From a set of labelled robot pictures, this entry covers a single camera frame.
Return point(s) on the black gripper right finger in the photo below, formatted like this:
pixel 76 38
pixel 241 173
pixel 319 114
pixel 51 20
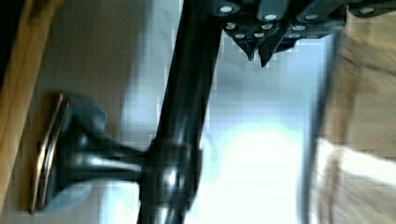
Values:
pixel 269 45

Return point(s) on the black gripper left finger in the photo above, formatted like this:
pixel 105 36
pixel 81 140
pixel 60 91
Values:
pixel 248 44

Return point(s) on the wooden drawer with black handle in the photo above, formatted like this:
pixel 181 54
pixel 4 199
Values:
pixel 65 75

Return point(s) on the wooden cutting board tray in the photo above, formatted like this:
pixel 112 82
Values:
pixel 353 178

